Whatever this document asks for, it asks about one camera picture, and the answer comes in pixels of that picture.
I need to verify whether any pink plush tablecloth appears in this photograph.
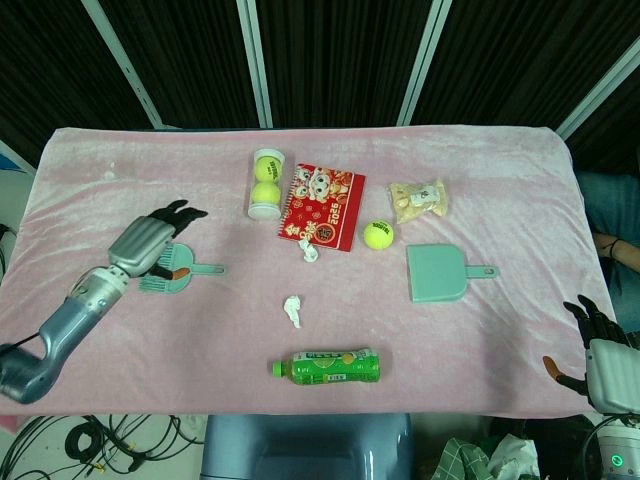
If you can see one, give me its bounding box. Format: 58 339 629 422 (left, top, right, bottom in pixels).
0 125 607 419

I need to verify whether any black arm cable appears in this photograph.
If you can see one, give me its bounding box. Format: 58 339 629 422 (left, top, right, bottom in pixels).
0 331 45 352

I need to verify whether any loose yellow tennis ball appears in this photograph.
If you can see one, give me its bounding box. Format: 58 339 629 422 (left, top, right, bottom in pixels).
363 219 396 251

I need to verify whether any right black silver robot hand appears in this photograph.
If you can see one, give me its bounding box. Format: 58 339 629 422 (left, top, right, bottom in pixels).
543 294 640 416

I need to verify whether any clear tennis ball tube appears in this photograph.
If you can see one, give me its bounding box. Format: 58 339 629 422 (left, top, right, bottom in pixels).
247 147 288 222

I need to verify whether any clear snack bag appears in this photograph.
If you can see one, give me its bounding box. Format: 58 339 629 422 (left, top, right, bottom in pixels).
389 178 450 225

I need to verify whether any tubed yellow tennis ball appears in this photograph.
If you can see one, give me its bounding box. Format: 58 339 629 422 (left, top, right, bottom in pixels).
251 181 283 207
254 155 286 183

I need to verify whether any green dustpan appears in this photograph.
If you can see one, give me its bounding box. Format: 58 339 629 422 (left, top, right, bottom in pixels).
405 243 501 305

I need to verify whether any green plastic drink bottle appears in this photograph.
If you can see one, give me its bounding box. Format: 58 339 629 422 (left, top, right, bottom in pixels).
272 348 382 388

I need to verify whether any green checkered cloth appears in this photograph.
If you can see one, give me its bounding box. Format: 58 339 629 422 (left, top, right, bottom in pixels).
438 436 497 480

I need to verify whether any green hand broom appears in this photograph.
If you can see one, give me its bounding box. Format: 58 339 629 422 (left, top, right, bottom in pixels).
138 242 227 295

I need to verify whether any person in blue jeans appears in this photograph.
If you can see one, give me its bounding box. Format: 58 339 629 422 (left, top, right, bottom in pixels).
577 171 640 334

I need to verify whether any blue grey robot torso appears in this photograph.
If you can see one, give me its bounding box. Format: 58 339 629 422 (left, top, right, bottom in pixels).
200 412 416 480

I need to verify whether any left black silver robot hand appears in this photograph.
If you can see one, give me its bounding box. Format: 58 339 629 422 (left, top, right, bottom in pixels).
107 199 209 281

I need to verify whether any black coiled floor cable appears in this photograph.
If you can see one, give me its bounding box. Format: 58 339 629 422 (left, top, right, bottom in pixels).
65 422 109 464

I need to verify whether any red 2026 spiral calendar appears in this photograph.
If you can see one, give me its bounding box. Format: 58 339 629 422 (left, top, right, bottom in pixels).
276 163 368 253

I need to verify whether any white partition frame post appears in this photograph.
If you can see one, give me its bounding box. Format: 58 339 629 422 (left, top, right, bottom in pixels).
556 34 640 140
81 0 164 130
396 0 455 127
236 0 274 129

